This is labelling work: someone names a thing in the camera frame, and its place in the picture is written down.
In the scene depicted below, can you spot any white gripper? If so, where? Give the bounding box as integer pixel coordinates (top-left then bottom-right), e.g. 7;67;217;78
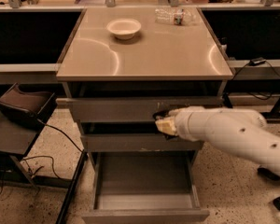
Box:
155;106;209;141

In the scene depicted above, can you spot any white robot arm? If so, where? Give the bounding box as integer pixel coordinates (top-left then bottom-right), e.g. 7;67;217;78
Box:
155;106;280;176

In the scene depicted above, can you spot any grey bottom drawer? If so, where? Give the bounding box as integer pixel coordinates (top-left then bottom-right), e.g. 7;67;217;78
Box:
82;151;209;224

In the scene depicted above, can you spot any grey drawer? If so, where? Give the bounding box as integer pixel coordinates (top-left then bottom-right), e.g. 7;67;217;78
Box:
82;151;209;224
81;133;203;152
67;96;222;122

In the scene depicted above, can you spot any grey drawer cabinet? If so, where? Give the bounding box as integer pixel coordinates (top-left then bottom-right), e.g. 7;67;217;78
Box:
55;6;234;161

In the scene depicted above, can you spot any grey top drawer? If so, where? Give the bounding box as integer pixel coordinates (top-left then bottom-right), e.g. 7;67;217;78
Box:
67;96;222;122

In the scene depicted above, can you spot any grey middle drawer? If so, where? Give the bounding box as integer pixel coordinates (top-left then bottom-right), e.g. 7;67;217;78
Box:
81;133;203;152

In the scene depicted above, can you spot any black sneaker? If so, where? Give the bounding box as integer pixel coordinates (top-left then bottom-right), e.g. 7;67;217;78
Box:
258;166;280;181

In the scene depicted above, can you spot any white bowl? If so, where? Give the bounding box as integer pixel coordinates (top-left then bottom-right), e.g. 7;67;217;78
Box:
106;19;141;40

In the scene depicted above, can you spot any black power adapter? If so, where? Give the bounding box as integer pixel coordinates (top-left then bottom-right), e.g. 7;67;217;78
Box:
249;57;266;66

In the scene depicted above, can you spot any clear plastic water bottle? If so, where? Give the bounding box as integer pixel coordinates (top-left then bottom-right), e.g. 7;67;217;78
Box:
155;7;196;26

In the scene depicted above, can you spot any black vr headset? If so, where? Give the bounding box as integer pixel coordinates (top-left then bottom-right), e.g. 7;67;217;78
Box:
0;83;57;131

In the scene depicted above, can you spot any dark side table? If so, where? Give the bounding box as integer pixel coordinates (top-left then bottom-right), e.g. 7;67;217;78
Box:
0;113;87;224

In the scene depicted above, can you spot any black headset cable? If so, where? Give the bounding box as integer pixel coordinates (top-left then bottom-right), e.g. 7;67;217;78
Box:
21;119;85;180

